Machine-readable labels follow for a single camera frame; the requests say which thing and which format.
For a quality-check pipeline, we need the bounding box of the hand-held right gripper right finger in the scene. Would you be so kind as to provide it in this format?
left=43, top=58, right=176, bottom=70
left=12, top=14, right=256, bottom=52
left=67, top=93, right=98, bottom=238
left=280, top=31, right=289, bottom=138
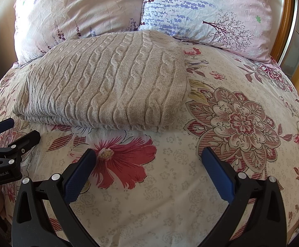
left=201, top=147, right=286, bottom=247

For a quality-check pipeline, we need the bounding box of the blue floral tree print pillow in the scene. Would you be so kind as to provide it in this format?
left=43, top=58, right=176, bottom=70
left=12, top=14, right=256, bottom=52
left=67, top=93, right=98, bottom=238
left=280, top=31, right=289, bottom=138
left=138, top=0, right=278, bottom=63

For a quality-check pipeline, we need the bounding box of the beige cable knit sweater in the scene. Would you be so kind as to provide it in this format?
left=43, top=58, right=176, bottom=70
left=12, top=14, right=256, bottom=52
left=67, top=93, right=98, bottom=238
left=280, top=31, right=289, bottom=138
left=12, top=30, right=191, bottom=133

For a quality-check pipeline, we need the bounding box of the wooden bed frame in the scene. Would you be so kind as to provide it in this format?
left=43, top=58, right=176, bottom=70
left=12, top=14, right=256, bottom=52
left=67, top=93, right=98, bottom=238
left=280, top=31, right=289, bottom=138
left=269, top=0, right=299, bottom=103

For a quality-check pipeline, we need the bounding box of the pink floral pillow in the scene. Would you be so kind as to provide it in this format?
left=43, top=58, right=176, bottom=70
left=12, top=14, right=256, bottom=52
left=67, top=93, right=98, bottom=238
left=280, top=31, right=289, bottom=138
left=14, top=0, right=150, bottom=66

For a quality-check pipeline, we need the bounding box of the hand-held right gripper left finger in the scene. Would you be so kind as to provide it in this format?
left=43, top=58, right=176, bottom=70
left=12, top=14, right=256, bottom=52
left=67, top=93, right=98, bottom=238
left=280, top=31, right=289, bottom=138
left=12, top=148, right=97, bottom=247

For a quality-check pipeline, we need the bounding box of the floral duvet cover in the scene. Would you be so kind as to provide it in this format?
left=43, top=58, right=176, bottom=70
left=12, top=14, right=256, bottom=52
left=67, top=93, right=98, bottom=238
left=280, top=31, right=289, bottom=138
left=0, top=38, right=299, bottom=247

